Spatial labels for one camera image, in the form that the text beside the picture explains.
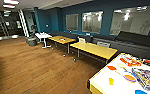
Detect blue bowl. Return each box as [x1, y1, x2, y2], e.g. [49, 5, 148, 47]
[134, 89, 148, 94]

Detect open laptop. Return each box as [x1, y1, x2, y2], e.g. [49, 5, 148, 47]
[77, 37, 87, 44]

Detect dark low sofa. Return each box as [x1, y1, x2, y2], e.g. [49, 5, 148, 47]
[49, 30, 94, 43]

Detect orange black table item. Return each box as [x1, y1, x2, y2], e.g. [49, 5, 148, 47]
[59, 37, 67, 42]

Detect long wooden table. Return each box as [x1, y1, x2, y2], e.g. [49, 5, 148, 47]
[47, 35, 78, 56]
[69, 41, 119, 64]

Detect grey framed interior window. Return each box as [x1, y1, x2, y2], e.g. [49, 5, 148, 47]
[109, 4, 150, 36]
[64, 13, 80, 32]
[81, 10, 104, 34]

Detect light grey sofa pillow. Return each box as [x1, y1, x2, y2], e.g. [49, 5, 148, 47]
[96, 40, 111, 48]

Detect small white table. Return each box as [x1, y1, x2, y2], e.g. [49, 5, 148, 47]
[34, 32, 53, 49]

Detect red orange flat item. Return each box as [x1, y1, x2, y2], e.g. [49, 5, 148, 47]
[106, 65, 118, 71]

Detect dark round waste bin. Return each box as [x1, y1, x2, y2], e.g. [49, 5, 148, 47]
[25, 35, 38, 47]

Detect white activity table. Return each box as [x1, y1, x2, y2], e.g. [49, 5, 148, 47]
[87, 52, 150, 94]

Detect long grey sofa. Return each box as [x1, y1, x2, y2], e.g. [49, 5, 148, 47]
[92, 30, 150, 59]

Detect red game box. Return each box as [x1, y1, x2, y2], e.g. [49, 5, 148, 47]
[119, 54, 142, 68]

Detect orange bowl pale rim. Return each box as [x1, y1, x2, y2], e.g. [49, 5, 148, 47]
[122, 73, 137, 84]

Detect dark sofa back cushion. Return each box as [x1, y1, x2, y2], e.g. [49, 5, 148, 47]
[115, 30, 150, 46]

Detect dark glass entrance doors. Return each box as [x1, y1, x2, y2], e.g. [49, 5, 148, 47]
[0, 9, 25, 39]

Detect colourful board game box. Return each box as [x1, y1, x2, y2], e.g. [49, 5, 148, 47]
[130, 67, 150, 94]

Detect square ceiling light panel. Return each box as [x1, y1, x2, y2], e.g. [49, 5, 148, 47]
[3, 0, 20, 5]
[2, 4, 16, 9]

